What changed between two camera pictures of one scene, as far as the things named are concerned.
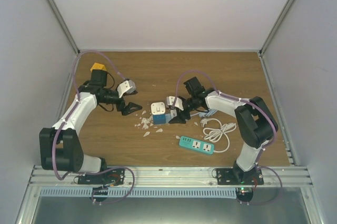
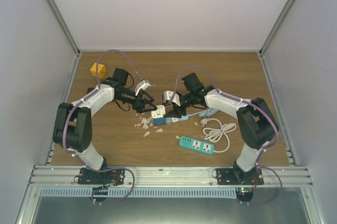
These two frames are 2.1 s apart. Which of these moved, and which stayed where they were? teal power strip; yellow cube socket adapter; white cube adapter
Moved: white cube adapter
Stayed: teal power strip; yellow cube socket adapter
